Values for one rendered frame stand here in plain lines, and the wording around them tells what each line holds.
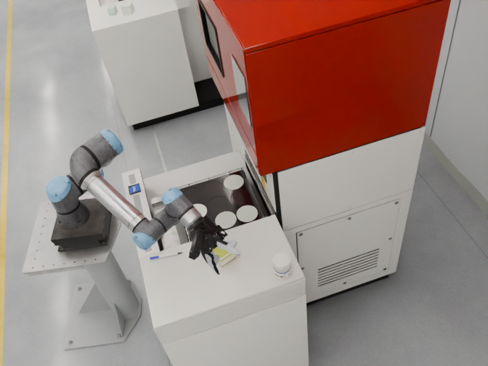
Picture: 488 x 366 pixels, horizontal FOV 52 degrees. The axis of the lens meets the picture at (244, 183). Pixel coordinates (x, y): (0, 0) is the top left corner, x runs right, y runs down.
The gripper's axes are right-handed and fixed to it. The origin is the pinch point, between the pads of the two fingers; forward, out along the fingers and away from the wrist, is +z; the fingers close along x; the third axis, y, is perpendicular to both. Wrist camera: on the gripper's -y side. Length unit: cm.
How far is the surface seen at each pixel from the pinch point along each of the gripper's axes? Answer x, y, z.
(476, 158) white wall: -21, 204, 54
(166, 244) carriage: 44, 22, -27
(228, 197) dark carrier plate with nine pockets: 25, 54, -25
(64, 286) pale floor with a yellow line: 170, 41, -65
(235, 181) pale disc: 23, 63, -29
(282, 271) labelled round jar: 0.2, 20.0, 15.4
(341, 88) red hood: -57, 47, -20
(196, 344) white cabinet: 47.7, 1.9, 14.4
